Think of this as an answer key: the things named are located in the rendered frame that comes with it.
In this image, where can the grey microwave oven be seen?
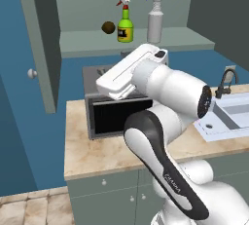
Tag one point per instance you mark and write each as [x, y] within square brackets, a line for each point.
[107, 118]

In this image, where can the grey-green drawer front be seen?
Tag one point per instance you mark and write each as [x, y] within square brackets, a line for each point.
[87, 185]

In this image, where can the brown round fruit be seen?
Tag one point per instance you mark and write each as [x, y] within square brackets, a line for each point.
[108, 27]

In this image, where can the grey-green base cabinet door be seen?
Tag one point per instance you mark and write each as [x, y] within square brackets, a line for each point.
[147, 209]
[103, 211]

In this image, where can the white round door knob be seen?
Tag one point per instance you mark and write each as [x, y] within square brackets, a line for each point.
[32, 73]

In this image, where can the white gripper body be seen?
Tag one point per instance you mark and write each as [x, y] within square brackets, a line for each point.
[124, 68]

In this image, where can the dark grey-green cabinet door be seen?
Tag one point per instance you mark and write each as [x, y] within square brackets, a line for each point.
[220, 14]

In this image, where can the grey-green cabinet door with knob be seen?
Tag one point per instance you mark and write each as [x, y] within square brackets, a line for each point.
[40, 40]

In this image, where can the white wall socket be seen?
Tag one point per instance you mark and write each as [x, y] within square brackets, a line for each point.
[231, 68]

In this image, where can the small white drawer knob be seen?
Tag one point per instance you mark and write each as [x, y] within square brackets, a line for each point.
[103, 182]

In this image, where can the grey-green base cabinet front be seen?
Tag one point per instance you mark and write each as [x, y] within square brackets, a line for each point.
[233, 170]

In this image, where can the small white cabinet knob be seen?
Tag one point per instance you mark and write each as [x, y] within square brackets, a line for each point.
[132, 198]
[143, 196]

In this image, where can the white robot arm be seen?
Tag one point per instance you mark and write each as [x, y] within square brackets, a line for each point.
[175, 89]

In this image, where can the green spray bottle red nozzle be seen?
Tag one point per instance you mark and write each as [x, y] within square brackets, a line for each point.
[125, 27]

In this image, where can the grey-green wall cabinet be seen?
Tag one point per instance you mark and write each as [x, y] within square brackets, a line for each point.
[97, 8]

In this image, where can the white spray bottle blue trigger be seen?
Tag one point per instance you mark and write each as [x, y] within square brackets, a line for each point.
[155, 21]

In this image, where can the black tap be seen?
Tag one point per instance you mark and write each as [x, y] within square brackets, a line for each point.
[223, 87]

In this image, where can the pale grey sink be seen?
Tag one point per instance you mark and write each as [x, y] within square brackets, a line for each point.
[227, 118]

